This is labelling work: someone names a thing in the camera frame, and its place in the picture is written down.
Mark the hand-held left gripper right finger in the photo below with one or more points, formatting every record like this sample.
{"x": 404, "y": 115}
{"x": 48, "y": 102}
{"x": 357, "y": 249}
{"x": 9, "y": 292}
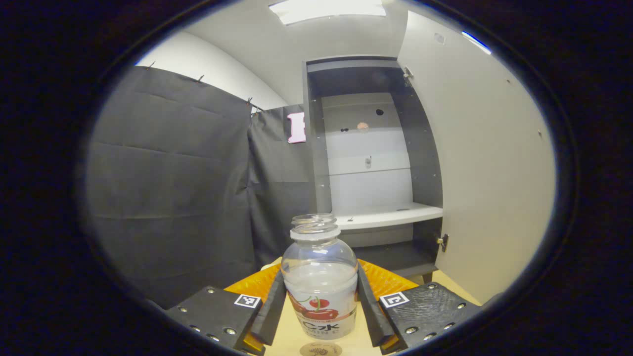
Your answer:
{"x": 373, "y": 311}

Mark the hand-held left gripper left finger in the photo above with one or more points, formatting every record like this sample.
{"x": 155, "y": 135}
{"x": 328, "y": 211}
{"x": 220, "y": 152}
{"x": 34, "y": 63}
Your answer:
{"x": 272, "y": 311}

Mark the clear plastic bottle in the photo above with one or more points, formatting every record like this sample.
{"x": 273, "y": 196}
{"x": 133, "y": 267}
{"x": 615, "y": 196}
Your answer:
{"x": 321, "y": 282}

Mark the dark grey cabinet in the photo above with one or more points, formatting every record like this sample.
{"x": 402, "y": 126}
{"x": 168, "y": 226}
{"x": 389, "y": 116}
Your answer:
{"x": 425, "y": 163}

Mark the grey cabinet door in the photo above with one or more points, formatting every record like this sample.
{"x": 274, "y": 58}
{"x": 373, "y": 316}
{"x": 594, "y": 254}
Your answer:
{"x": 494, "y": 173}

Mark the metal door hinge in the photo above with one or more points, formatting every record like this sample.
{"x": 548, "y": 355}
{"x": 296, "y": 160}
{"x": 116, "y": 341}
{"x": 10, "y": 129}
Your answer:
{"x": 408, "y": 75}
{"x": 442, "y": 242}

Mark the white cabinet shelf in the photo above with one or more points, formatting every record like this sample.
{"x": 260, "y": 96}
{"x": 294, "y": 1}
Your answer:
{"x": 390, "y": 215}

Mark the black backdrop cloth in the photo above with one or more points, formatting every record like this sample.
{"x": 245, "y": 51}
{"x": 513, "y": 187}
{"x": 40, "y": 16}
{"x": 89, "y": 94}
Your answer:
{"x": 168, "y": 188}

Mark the large ceiling light panel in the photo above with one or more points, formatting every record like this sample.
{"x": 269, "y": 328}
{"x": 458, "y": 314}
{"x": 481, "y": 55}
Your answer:
{"x": 326, "y": 10}

